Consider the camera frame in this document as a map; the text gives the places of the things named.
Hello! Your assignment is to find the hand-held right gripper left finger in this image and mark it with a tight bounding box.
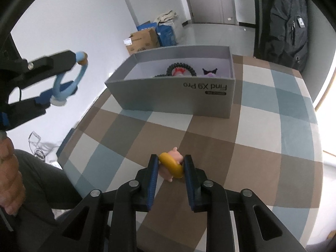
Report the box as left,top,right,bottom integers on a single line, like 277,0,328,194
39,154,160,252

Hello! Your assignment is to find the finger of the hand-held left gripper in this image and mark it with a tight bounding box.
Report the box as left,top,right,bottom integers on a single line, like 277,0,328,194
7,82,78,132
20,49,78,88

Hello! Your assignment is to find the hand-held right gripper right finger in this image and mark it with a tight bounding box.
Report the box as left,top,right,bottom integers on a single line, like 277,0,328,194
183,154,307,252

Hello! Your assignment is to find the blue ring hair tie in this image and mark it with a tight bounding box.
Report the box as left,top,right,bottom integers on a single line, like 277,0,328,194
51,52,89,108

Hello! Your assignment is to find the pink pig yellow hair tie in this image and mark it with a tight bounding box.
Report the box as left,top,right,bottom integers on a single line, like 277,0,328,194
158,147,184,182

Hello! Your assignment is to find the grey cardboard box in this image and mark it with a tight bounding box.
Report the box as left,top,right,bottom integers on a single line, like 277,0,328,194
104,45,235,119

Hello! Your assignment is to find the black spiral hair tie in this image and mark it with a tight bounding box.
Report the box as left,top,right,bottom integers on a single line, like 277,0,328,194
166,62,197,77

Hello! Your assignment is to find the person's left hand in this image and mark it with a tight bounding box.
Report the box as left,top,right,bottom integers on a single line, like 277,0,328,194
0,137,26,215

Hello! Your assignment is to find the person's grey trouser leg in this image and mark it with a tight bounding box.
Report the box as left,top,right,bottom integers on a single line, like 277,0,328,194
13,150,87,252

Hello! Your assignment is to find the brown cardboard box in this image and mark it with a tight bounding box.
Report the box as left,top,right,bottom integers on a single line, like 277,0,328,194
123,28,160,55

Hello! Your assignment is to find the blue cardboard box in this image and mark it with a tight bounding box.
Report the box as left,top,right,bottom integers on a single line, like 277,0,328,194
137,22,177,47

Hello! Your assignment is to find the white tote bag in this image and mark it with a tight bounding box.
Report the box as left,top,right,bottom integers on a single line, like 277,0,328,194
154,11,177,24

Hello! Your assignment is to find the grey door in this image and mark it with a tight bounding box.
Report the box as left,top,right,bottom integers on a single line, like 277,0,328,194
181,0,237,25

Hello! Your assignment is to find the dark jacket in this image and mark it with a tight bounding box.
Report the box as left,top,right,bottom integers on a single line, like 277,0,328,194
262,0,309,72

